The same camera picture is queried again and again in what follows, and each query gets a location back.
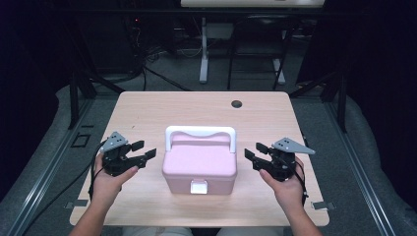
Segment pink storage box white handle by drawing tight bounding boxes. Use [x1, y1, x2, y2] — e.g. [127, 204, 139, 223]
[161, 125, 238, 196]

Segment person's left hand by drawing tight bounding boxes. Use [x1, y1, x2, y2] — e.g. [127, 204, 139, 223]
[92, 161, 140, 206]

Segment grey metal table bracket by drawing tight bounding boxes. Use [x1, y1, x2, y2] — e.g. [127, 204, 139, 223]
[311, 201, 336, 210]
[64, 200, 89, 210]

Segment hand-held gripper black cable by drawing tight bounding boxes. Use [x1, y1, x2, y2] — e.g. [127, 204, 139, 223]
[21, 141, 109, 236]
[293, 160, 310, 207]

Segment person's right hand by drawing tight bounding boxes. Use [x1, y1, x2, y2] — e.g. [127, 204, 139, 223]
[259, 156, 308, 214]

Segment right hand-held gripper black cable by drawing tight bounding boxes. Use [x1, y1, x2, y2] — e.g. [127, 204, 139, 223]
[293, 160, 310, 207]

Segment black metal stand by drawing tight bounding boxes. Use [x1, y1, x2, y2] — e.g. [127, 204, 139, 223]
[289, 70, 348, 134]
[63, 32, 126, 131]

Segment left hand-held gripper black cable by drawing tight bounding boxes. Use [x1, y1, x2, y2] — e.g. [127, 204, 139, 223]
[21, 141, 109, 236]

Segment grey floor rail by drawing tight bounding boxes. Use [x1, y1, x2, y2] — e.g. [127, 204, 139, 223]
[6, 97, 94, 236]
[324, 101, 397, 236]

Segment white desk leg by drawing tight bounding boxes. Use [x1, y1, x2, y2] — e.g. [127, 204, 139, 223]
[272, 58, 286, 86]
[199, 17, 209, 85]

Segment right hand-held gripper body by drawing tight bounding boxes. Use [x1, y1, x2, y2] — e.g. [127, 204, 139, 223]
[262, 137, 317, 182]

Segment white background desk top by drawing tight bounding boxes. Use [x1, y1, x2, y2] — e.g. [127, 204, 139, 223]
[180, 0, 326, 8]

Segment black chair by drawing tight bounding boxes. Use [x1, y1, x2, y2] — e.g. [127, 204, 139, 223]
[226, 14, 296, 91]

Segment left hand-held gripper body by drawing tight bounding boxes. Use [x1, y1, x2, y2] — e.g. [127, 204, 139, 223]
[98, 131, 137, 177]

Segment black floor cables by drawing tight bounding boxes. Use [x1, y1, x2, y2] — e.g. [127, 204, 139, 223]
[131, 19, 205, 92]

